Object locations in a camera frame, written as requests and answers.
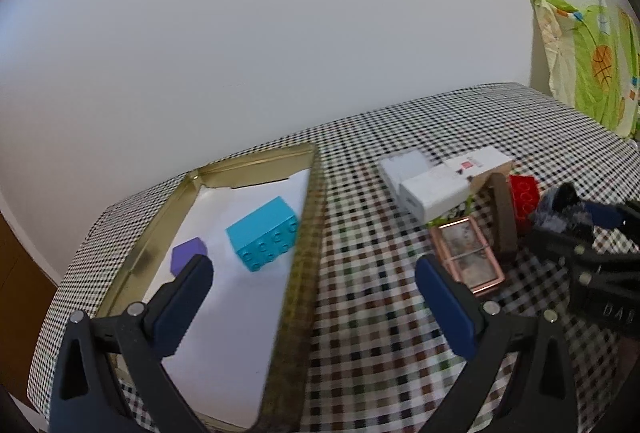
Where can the white paper liner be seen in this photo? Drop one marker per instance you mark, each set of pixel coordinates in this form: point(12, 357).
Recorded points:
point(225, 313)

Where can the red toy brick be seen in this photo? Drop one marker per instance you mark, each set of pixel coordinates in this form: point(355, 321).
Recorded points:
point(525, 200)

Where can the rose gold compact case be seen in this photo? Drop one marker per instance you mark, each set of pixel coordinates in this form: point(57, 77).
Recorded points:
point(467, 255)

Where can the clear plastic box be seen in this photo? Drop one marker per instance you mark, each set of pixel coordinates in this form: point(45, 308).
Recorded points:
point(432, 193)

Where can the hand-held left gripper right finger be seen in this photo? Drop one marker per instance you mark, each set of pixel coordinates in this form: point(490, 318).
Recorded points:
point(447, 308)

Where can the green printed cloth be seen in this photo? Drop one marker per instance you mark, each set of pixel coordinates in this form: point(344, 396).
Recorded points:
point(595, 63)

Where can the checkered tablecloth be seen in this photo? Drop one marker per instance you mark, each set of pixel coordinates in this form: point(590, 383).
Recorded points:
point(380, 313)

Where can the brown wooden furniture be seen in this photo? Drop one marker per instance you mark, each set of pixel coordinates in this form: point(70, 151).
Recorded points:
point(20, 303)

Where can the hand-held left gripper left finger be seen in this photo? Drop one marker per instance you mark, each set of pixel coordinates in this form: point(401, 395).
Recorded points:
point(182, 303)

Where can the purple block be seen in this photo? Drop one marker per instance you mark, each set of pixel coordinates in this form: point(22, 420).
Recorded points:
point(186, 253)

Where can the cyan toy brick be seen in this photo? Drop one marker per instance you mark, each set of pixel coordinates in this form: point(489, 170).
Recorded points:
point(262, 233)

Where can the white box with cork base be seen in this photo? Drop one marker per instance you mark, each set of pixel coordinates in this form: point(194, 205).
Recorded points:
point(482, 160)

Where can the brown ridged bar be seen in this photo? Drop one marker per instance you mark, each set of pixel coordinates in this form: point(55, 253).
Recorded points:
point(502, 218)

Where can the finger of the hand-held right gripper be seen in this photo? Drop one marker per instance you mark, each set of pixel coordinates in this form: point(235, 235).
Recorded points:
point(607, 214)
point(560, 243)

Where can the gold metal tin tray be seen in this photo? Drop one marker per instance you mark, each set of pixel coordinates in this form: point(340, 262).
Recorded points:
point(300, 263)

